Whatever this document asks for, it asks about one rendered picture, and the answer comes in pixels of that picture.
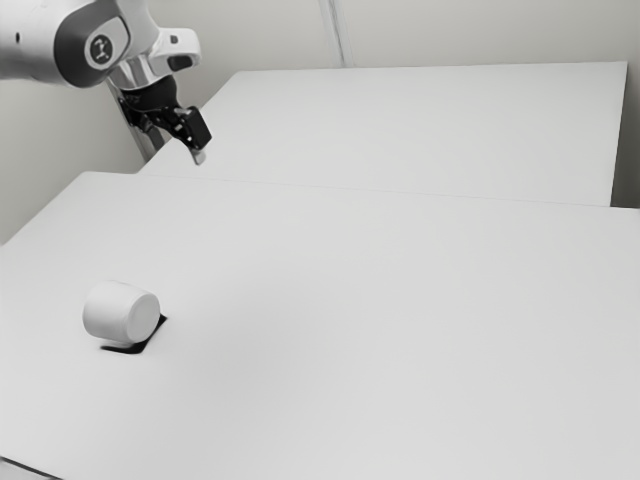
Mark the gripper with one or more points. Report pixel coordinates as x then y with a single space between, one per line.
150 102

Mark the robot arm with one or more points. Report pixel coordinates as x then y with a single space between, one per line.
75 45

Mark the white mug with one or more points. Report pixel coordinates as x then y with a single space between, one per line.
120 314

